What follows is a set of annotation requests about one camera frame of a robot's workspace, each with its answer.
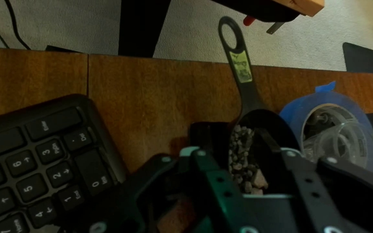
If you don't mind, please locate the clear glass cup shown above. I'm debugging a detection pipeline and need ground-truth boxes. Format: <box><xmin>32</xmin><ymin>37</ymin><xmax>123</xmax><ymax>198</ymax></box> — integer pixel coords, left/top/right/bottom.
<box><xmin>302</xmin><ymin>103</ymin><xmax>373</xmax><ymax>175</ymax></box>

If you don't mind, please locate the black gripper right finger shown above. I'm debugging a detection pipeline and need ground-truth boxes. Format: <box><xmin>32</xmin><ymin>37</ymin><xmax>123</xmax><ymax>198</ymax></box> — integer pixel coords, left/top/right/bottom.
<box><xmin>280</xmin><ymin>147</ymin><xmax>373</xmax><ymax>233</ymax></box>

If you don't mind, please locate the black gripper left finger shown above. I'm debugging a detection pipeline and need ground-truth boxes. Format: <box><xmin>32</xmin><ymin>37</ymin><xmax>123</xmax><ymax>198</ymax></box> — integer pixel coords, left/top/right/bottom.
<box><xmin>75</xmin><ymin>146</ymin><xmax>258</xmax><ymax>233</ymax></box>

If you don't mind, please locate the black floor cable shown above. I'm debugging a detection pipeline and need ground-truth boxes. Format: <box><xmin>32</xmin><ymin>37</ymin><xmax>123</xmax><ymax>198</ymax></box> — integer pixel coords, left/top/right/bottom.
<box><xmin>0</xmin><ymin>0</ymin><xmax>34</xmax><ymax>52</ymax></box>

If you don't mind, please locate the blue tape roll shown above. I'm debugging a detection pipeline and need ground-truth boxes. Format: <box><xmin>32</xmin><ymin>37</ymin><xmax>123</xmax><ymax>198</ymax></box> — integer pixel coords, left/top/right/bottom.
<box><xmin>278</xmin><ymin>80</ymin><xmax>373</xmax><ymax>176</ymax></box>

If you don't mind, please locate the black measuring cup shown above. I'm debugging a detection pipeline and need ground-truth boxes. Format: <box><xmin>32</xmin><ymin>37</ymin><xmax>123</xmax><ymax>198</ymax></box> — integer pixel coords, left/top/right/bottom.
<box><xmin>217</xmin><ymin>15</ymin><xmax>303</xmax><ymax>197</ymax></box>

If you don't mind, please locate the black computer keyboard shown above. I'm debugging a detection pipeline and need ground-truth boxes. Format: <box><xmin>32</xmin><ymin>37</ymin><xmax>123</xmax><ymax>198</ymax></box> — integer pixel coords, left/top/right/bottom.
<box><xmin>0</xmin><ymin>93</ymin><xmax>131</xmax><ymax>233</ymax></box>

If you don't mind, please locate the wooden aluminium robot stand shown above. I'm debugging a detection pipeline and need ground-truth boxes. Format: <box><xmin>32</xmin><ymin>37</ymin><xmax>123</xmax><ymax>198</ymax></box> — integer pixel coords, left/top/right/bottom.
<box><xmin>116</xmin><ymin>0</ymin><xmax>326</xmax><ymax>58</ymax></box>

